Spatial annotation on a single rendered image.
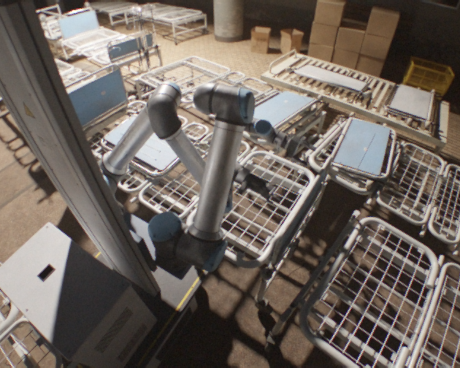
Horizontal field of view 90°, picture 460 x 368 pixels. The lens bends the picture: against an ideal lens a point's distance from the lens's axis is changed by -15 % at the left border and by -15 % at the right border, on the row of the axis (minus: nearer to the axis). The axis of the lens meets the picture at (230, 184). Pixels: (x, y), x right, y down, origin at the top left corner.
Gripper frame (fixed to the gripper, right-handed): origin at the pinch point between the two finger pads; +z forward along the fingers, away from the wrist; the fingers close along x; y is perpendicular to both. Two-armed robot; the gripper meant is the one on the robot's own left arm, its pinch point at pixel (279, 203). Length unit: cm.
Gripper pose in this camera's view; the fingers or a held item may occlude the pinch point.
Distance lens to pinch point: 132.4
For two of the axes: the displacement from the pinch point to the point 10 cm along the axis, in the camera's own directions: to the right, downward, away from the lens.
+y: 5.7, -6.0, 5.7
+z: 8.1, 5.2, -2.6
